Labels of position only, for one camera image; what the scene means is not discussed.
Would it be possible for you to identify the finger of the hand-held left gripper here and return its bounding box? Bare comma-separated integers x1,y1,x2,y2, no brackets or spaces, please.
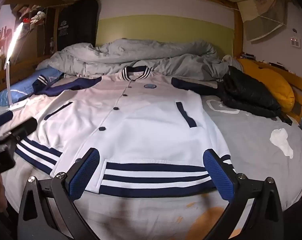
6,117,38,141
0,110,15,131

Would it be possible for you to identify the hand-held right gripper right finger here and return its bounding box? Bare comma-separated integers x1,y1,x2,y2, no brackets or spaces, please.
203,149,285,240

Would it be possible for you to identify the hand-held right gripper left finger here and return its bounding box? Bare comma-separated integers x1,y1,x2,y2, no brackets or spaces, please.
17,147,101,240

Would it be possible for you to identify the navy and white polo shirt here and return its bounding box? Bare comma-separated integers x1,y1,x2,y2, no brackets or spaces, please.
15,66,235,198

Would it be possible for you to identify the white tag card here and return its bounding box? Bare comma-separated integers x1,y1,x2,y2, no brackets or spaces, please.
4,21,29,111

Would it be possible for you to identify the blue pillow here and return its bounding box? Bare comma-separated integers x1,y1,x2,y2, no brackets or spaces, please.
0,67,64,107

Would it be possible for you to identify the grey printed bed sheet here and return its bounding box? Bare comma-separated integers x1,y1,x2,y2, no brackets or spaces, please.
0,90,302,240

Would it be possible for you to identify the black down jacket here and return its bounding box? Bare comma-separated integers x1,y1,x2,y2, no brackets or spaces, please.
217,66,282,118

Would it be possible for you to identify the cluttered shelf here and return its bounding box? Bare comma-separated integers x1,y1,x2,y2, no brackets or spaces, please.
16,4,49,28

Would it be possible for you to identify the yellow pillow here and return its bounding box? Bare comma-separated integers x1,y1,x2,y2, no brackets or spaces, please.
237,59,295,113

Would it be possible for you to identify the grey duvet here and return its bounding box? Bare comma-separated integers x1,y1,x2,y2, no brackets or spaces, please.
36,39,242,82

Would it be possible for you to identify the grey hanging fabric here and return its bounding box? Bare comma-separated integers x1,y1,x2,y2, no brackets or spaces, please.
237,0,290,42

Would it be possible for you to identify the wall poster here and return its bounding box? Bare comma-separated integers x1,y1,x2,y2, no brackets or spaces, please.
0,5,14,60

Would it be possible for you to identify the wooden bed frame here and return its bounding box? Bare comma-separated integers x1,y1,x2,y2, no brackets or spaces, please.
0,0,302,130

